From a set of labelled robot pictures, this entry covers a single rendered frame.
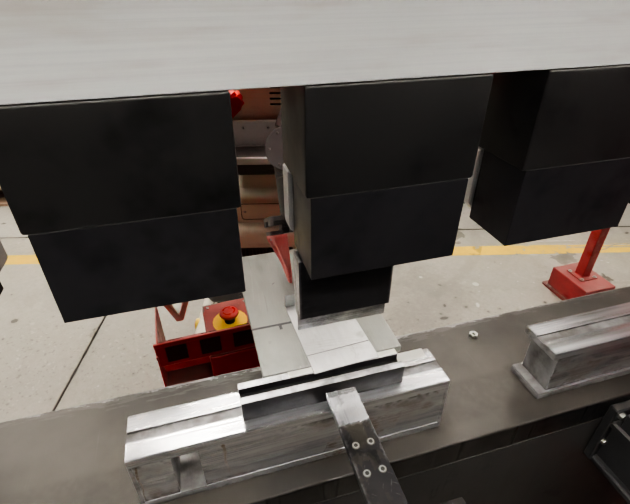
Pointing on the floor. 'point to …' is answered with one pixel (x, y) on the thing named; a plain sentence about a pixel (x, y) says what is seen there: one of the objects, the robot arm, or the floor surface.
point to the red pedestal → (580, 272)
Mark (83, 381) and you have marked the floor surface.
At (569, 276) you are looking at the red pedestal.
